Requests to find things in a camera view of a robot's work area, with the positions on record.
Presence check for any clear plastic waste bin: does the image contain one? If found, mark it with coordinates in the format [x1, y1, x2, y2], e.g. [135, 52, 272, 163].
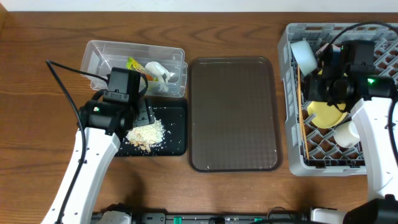
[80, 40, 188, 98]

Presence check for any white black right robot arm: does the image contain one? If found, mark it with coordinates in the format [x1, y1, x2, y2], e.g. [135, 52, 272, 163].
[303, 40, 397, 223]

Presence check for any dark brown serving tray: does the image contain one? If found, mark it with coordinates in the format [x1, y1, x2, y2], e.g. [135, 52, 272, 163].
[189, 57, 283, 173]

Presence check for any pale green plastic cup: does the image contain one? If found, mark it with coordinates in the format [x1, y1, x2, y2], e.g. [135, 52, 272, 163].
[333, 121, 360, 148]

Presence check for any yellow plastic plate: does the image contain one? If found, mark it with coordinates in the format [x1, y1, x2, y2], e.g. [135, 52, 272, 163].
[307, 101, 348, 129]

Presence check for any light blue plastic bowl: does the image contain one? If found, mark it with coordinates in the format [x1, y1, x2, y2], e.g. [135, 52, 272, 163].
[290, 40, 318, 76]

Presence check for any black food waste tray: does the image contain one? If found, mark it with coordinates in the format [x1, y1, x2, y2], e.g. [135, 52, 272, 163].
[116, 98, 187, 157]

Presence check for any pink bowl with food scraps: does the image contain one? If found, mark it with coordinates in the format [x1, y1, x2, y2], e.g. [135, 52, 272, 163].
[316, 43, 341, 56]

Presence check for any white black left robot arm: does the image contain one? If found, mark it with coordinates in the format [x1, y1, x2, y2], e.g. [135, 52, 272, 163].
[43, 67, 154, 223]

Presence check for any pile of white rice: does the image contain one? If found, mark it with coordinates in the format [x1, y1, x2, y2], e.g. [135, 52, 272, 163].
[126, 119, 184, 154]

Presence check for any white napkin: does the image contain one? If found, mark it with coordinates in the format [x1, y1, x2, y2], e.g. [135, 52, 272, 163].
[145, 62, 171, 91]

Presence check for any wooden chopstick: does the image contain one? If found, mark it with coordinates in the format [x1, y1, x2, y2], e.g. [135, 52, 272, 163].
[298, 102, 310, 160]
[297, 64, 303, 125]

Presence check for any green yellow snack wrapper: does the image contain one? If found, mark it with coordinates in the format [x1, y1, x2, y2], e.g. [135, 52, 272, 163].
[126, 57, 158, 82]

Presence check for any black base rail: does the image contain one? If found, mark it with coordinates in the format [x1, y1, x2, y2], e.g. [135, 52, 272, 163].
[91, 203, 315, 224]

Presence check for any grey dishwasher rack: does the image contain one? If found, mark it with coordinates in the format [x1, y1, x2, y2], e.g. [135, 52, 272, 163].
[278, 22, 397, 176]

